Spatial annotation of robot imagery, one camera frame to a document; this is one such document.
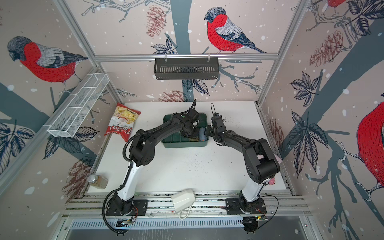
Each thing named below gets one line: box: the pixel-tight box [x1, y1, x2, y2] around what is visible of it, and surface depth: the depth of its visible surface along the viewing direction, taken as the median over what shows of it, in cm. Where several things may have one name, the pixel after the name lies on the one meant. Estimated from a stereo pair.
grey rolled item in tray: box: [199, 127, 208, 142], surface depth 95 cm
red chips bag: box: [104, 103, 142, 143], surface depth 105 cm
